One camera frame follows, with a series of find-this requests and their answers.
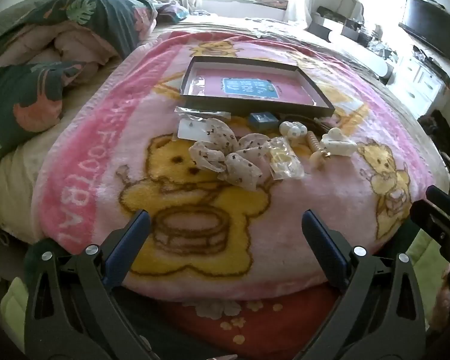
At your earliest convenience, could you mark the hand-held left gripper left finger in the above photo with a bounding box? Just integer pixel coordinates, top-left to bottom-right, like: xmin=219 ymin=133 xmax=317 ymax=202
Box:
xmin=24 ymin=210 xmax=152 ymax=360

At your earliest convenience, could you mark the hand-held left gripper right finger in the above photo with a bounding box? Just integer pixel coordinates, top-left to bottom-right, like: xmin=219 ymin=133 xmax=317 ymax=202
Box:
xmin=302 ymin=209 xmax=426 ymax=360

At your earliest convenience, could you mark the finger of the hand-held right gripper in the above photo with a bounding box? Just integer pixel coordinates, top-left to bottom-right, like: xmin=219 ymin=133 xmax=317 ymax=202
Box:
xmin=425 ymin=185 xmax=450 ymax=222
xmin=410 ymin=199 xmax=450 ymax=271

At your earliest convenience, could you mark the clear bag with yellow item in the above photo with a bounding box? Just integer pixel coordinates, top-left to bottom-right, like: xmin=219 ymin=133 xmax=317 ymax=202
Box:
xmin=268 ymin=137 xmax=305 ymax=181

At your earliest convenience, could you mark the white bow claw clip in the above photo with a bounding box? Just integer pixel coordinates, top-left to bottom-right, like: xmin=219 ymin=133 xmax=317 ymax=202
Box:
xmin=320 ymin=127 xmax=358 ymax=157

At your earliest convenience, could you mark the dotted sheer fabric bow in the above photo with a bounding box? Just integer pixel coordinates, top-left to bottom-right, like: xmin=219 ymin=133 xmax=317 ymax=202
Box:
xmin=189 ymin=118 xmax=276 ymax=189

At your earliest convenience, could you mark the white bear hair clip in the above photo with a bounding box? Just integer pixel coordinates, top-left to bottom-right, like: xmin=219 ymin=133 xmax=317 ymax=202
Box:
xmin=278 ymin=121 xmax=308 ymax=145

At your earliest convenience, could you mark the clear bag with white card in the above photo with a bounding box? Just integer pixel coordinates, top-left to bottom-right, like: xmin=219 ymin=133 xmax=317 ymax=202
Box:
xmin=174 ymin=106 xmax=231 ymax=141

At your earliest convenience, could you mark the dark box with pink interior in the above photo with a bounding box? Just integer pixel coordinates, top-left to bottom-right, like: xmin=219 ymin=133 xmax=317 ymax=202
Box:
xmin=180 ymin=56 xmax=335 ymax=119

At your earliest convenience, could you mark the lime green cloth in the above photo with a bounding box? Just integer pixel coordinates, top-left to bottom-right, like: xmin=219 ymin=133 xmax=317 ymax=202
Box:
xmin=0 ymin=277 xmax=29 ymax=332
xmin=407 ymin=229 xmax=450 ymax=271

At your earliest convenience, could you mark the pink bear printed blanket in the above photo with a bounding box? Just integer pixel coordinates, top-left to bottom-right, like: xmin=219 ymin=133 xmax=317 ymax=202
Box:
xmin=32 ymin=30 xmax=439 ymax=302

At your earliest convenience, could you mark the dark cloth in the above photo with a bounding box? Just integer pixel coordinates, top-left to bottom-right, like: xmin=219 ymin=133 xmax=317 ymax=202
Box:
xmin=418 ymin=109 xmax=450 ymax=152

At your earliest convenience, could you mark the beige spiral hair clip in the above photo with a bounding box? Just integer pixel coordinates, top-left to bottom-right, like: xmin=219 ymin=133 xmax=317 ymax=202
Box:
xmin=306 ymin=130 xmax=332 ymax=169

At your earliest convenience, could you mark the person's red floral clothing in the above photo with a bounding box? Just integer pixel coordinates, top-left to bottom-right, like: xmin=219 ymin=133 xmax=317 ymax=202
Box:
xmin=161 ymin=285 xmax=346 ymax=360

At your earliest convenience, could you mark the dark headband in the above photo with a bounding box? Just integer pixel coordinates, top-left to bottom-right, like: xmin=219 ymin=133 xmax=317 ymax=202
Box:
xmin=277 ymin=112 xmax=334 ymax=136

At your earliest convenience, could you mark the white drawer dresser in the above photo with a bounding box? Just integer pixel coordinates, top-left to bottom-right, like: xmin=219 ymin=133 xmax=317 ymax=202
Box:
xmin=394 ymin=45 xmax=450 ymax=119

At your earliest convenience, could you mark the small blue box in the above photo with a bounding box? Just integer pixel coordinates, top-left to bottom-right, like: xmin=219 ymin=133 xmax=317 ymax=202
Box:
xmin=248 ymin=112 xmax=279 ymax=133

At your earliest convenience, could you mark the white vanity table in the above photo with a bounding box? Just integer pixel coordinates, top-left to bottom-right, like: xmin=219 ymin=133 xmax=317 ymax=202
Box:
xmin=309 ymin=19 xmax=394 ymax=83

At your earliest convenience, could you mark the black flat television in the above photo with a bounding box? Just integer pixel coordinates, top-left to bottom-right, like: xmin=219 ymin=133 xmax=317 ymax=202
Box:
xmin=398 ymin=0 xmax=450 ymax=61

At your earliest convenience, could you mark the row of cosmetics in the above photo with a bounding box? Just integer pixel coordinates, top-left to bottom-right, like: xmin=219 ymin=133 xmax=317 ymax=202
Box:
xmin=315 ymin=5 xmax=394 ymax=51

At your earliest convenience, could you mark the vanity mirror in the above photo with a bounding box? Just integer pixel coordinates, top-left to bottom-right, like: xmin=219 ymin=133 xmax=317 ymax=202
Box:
xmin=337 ymin=0 xmax=365 ymax=21

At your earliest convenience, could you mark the dark floral quilt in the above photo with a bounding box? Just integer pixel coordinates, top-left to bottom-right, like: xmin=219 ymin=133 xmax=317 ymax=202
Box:
xmin=0 ymin=0 xmax=158 ymax=164

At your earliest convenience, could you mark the bed with beige sheet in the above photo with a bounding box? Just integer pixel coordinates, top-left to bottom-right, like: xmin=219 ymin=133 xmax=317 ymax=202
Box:
xmin=0 ymin=11 xmax=450 ymax=241

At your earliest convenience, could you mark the purple teal pillow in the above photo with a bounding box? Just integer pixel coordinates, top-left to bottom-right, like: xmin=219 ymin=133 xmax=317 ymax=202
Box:
xmin=155 ymin=2 xmax=190 ymax=21

